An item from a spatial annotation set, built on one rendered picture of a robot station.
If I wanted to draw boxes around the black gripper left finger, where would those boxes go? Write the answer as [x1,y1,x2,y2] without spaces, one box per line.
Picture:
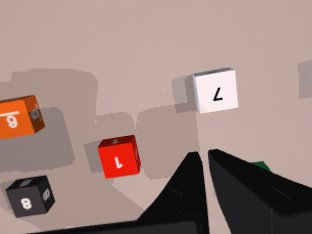
[28,151,209,234]

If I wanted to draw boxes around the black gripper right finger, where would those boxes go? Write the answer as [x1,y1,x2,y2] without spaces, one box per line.
[208,149,312,234]

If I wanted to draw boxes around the red block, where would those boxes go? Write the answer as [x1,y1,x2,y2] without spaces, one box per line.
[98,135,141,178]

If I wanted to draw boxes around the green block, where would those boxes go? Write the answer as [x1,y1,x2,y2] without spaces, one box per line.
[251,161,271,171]

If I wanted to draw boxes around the orange block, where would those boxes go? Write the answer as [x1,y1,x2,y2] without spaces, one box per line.
[0,95,45,139]

